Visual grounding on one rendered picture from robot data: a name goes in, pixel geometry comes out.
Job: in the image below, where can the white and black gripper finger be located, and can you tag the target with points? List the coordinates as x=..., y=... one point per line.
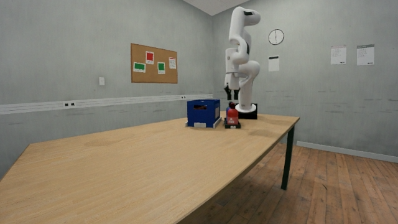
x=228, y=92
x=236, y=92

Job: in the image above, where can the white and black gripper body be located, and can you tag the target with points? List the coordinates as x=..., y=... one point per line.
x=233, y=82

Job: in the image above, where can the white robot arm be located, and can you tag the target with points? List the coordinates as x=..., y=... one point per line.
x=237, y=61

